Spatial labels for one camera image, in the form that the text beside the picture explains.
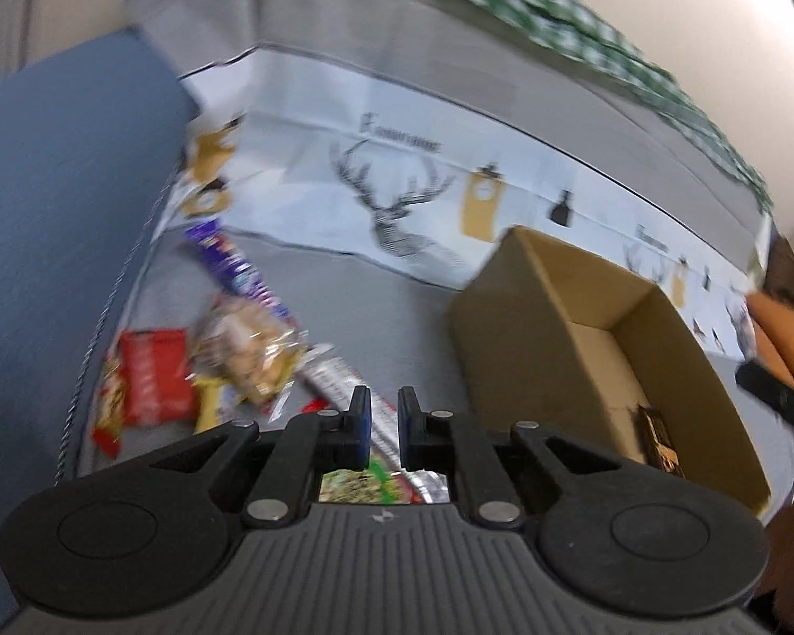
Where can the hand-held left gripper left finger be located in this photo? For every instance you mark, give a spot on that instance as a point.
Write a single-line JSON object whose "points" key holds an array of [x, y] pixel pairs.
{"points": [[362, 428]]}

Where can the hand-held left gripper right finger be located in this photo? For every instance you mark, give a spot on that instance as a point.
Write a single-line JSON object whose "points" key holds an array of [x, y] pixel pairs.
{"points": [[407, 428]]}

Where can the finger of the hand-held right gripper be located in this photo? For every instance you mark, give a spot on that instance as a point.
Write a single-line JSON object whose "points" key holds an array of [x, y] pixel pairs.
{"points": [[777, 393]]}

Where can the brown cardboard box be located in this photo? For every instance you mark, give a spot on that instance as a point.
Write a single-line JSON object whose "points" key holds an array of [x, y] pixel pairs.
{"points": [[536, 317]]}

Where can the dark red snack packet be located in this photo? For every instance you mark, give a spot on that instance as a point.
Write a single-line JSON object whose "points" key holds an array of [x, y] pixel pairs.
{"points": [[152, 377]]}

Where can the clear bag of beige snacks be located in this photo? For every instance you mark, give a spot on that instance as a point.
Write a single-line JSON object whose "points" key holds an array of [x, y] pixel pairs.
{"points": [[245, 344]]}

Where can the green snack packet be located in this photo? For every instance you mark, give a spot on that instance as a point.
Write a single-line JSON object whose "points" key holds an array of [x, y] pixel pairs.
{"points": [[351, 486]]}

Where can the silver striped snack packet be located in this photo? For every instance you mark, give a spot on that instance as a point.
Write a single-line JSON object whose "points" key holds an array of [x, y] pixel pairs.
{"points": [[331, 377]]}

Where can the orange cushion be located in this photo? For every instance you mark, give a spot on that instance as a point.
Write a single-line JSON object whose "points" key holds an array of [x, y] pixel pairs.
{"points": [[777, 331]]}

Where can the brown blanket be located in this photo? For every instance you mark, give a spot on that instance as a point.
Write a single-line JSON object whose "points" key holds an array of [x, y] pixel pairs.
{"points": [[791, 271]]}

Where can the dark brown snack packet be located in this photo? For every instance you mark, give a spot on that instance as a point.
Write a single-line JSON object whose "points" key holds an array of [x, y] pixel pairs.
{"points": [[661, 440]]}

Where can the purple snack packet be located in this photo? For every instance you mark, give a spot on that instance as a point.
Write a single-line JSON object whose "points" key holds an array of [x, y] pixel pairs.
{"points": [[228, 261]]}

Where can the red yellow snack packet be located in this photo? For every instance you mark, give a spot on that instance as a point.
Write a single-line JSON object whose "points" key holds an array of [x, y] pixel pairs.
{"points": [[109, 403]]}

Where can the blue sofa armrest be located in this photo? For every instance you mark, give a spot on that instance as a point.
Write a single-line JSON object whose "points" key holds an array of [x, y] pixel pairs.
{"points": [[53, 245]]}

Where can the green checked cloth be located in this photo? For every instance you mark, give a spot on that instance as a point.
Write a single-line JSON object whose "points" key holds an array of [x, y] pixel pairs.
{"points": [[569, 20]]}

